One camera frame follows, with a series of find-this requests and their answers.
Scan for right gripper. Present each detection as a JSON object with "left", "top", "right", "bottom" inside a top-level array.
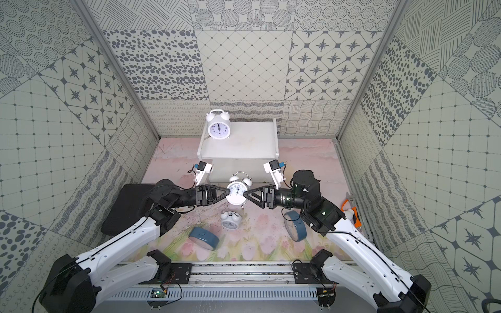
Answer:
[{"left": 243, "top": 184, "right": 308, "bottom": 211}]

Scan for white twin-bell alarm clock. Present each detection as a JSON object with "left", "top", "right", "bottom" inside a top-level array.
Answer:
[
  {"left": 206, "top": 109, "right": 231, "bottom": 140},
  {"left": 220, "top": 211, "right": 242, "bottom": 230},
  {"left": 226, "top": 171, "right": 253, "bottom": 206}
]

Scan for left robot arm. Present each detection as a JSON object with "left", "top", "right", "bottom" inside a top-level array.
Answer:
[{"left": 34, "top": 179, "right": 230, "bottom": 312}]

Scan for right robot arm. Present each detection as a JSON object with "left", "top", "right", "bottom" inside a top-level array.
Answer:
[{"left": 243, "top": 170, "right": 431, "bottom": 312}]

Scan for blue round alarm clock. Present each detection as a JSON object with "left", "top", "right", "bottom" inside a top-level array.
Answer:
[
  {"left": 283, "top": 211, "right": 307, "bottom": 242},
  {"left": 189, "top": 227, "right": 219, "bottom": 250}
]

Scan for white two-tier shelf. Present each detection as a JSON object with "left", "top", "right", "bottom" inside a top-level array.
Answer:
[{"left": 197, "top": 119, "right": 279, "bottom": 184}]

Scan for black pad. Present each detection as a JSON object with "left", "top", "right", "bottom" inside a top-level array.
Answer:
[{"left": 100, "top": 184, "right": 155, "bottom": 236}]

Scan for orange white tool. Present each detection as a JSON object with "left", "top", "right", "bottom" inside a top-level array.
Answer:
[{"left": 341, "top": 194, "right": 362, "bottom": 230}]

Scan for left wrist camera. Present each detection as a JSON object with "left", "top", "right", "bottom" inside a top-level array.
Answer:
[{"left": 187, "top": 161, "right": 213, "bottom": 186}]

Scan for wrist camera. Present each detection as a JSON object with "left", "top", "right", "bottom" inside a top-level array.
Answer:
[
  {"left": 264, "top": 160, "right": 286, "bottom": 189},
  {"left": 187, "top": 161, "right": 213, "bottom": 186}
]

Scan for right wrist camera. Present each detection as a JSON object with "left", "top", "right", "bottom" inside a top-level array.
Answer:
[{"left": 264, "top": 160, "right": 286, "bottom": 189}]

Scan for aluminium mounting rail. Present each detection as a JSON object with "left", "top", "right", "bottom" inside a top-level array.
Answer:
[{"left": 80, "top": 260, "right": 404, "bottom": 288}]

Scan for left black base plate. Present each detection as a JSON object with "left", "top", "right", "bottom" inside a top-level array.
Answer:
[{"left": 155, "top": 263, "right": 193, "bottom": 285}]

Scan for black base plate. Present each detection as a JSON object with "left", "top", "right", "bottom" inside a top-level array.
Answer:
[
  {"left": 155, "top": 263, "right": 193, "bottom": 285},
  {"left": 291, "top": 260, "right": 335, "bottom": 285}
]

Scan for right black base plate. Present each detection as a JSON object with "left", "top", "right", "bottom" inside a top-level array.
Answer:
[{"left": 291, "top": 260, "right": 335, "bottom": 285}]

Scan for perforated cable duct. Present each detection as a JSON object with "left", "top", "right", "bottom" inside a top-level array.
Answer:
[{"left": 109, "top": 286, "right": 317, "bottom": 301}]

